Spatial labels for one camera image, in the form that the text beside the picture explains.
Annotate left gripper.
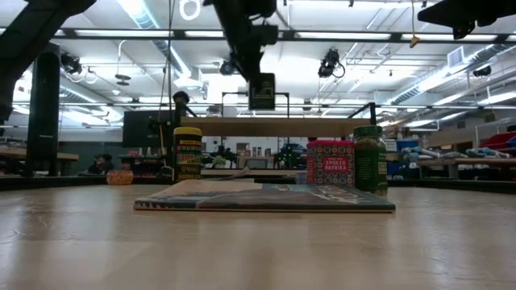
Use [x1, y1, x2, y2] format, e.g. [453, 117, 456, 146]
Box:
[202, 0, 279, 85]

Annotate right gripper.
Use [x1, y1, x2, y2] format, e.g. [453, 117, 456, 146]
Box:
[417, 0, 516, 41]

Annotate dark green spice tin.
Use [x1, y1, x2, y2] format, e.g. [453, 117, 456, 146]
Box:
[248, 72, 277, 111]

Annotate onion spice jar yellow lid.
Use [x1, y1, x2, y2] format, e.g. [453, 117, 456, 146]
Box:
[173, 126, 204, 183]

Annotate red smoked paprika tin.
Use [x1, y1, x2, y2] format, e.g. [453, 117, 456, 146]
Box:
[306, 139, 356, 186]

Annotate oregano jar green lid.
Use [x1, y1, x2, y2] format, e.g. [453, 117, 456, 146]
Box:
[352, 125, 389, 197]

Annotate wooden shelf black metal legs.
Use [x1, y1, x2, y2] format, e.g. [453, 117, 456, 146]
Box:
[173, 91, 378, 186]

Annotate black overhead rig beam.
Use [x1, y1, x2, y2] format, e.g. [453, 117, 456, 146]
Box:
[0, 26, 516, 44]

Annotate black green background robot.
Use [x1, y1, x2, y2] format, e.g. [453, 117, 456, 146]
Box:
[273, 143, 307, 170]

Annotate black monitor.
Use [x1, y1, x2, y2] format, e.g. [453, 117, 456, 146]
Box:
[122, 110, 178, 149]

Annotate blue storage bins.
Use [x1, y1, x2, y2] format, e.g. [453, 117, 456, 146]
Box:
[386, 139, 420, 178]

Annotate broom with yellow stick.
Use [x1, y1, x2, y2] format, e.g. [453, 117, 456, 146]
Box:
[156, 120, 178, 179]

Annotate Acadia picture book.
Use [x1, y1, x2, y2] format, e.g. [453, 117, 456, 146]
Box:
[133, 179, 397, 213]

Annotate wooden table with clutter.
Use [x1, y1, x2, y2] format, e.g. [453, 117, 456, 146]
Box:
[418, 156, 516, 180]

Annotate person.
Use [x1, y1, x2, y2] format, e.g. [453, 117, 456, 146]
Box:
[79, 152, 117, 176]

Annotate long wooden workbench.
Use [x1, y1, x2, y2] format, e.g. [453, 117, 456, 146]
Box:
[0, 146, 81, 177]

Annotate black round pillar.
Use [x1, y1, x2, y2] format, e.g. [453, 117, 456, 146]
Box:
[25, 43, 62, 178]

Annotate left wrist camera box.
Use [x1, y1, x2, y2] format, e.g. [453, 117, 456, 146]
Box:
[252, 23, 280, 48]

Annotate hanging cord yellow tag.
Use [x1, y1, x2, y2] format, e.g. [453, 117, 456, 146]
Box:
[408, 0, 421, 49]

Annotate floor lamp with ring light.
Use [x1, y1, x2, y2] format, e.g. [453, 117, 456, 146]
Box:
[160, 0, 202, 122]

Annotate black ceiling camera with cable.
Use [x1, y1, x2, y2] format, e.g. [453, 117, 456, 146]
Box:
[317, 48, 347, 80]

